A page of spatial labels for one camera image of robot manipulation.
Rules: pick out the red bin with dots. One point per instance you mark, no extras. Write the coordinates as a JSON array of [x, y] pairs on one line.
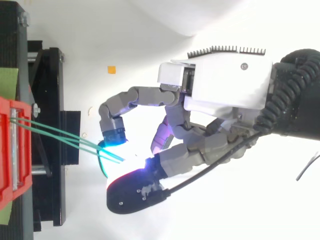
[[25, 150]]

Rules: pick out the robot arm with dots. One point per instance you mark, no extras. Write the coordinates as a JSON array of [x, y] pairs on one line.
[[308, 120]]

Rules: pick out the black stand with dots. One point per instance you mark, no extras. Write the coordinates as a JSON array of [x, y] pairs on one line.
[[51, 100]]

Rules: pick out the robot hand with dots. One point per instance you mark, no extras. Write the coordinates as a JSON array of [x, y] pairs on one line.
[[225, 82]]

